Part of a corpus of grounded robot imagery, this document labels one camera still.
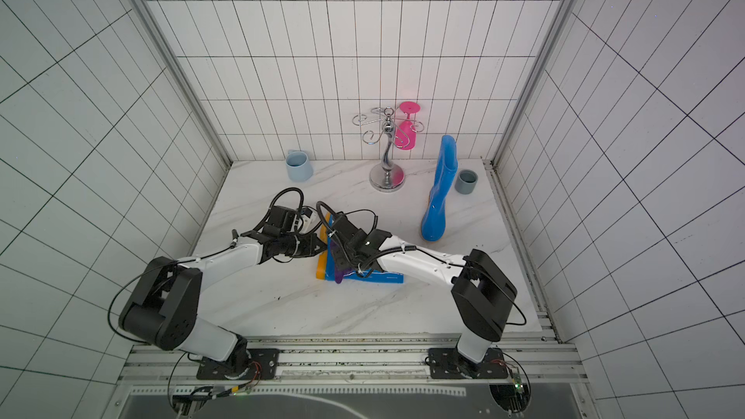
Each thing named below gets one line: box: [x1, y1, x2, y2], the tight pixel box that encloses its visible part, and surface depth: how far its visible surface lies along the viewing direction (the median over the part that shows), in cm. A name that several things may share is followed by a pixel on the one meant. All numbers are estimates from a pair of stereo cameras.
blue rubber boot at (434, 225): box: [421, 133, 458, 243], surface depth 97 cm
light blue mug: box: [285, 149, 314, 182], surface depth 116 cm
